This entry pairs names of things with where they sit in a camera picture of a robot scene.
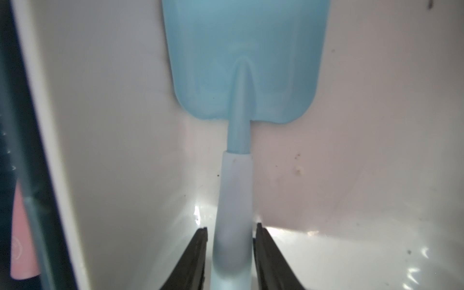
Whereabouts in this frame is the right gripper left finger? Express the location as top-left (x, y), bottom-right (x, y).
top-left (160, 227), bottom-right (208, 290)

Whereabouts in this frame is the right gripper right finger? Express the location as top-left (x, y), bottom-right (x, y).
top-left (253, 223), bottom-right (305, 290)

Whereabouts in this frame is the white storage box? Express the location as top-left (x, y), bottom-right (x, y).
top-left (12, 1), bottom-right (464, 290)

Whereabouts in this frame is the purple shovel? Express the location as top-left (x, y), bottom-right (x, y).
top-left (10, 181), bottom-right (41, 280)

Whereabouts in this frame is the dark teal storage box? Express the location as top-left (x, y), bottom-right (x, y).
top-left (1, 1), bottom-right (78, 290)

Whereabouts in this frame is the blue shovel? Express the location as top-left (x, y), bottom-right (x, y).
top-left (162, 1), bottom-right (331, 290)

